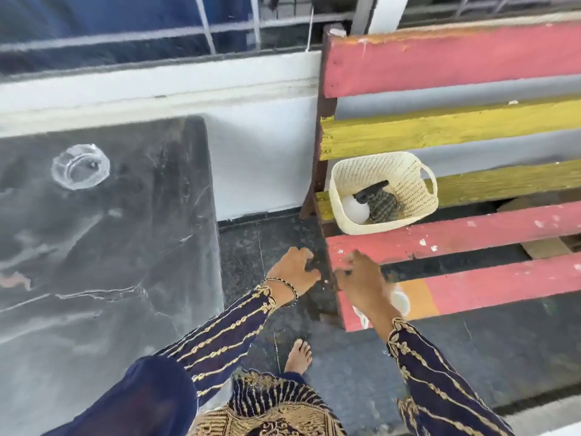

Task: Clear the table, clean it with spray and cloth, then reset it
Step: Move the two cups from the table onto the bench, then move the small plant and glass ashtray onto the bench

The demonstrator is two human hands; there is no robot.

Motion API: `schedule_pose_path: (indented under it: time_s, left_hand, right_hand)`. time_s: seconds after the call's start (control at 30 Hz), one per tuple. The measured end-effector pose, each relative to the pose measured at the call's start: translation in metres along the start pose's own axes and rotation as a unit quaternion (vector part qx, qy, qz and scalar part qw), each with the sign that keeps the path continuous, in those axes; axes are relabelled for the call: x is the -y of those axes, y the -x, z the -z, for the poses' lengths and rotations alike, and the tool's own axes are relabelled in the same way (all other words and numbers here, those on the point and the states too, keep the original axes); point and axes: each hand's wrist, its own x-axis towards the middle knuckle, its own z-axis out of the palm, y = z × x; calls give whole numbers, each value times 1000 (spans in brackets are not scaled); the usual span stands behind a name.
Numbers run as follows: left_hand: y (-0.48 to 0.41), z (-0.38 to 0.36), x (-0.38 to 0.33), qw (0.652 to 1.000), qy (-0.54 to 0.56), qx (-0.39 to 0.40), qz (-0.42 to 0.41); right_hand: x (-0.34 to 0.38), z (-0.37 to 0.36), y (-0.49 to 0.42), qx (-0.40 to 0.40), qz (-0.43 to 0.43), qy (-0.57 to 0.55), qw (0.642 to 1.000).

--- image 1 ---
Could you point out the person's right hand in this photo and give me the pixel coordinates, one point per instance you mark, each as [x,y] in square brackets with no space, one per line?
[367,290]

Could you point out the person's left hand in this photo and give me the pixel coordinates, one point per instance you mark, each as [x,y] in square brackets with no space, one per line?
[292,272]

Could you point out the white spray bottle black trigger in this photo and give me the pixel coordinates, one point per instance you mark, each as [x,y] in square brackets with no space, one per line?
[356,211]

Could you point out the grey checkered cleaning cloth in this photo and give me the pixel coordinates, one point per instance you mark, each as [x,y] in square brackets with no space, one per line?
[383,208]

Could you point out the clear glass ashtray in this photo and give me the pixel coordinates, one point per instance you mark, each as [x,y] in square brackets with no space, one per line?
[81,167]

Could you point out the person's right forearm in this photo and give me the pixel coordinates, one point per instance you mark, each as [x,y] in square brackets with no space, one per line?
[435,385]

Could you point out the person's left forearm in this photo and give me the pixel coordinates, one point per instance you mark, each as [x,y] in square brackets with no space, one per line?
[227,340]

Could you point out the person's bare foot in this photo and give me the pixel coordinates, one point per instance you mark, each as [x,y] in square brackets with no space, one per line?
[297,358]

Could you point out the dark marble table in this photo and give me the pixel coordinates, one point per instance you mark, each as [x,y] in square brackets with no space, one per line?
[91,267]

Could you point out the cream perforated plastic basket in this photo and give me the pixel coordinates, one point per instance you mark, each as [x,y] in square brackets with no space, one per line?
[399,177]

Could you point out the navy gold embroidered dress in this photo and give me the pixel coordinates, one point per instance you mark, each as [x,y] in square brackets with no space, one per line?
[272,404]

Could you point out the brown cardboard piece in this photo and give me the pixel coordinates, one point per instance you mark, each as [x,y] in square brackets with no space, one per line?
[544,247]

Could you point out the pink and yellow wooden bench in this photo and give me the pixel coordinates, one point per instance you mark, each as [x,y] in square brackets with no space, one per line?
[454,63]

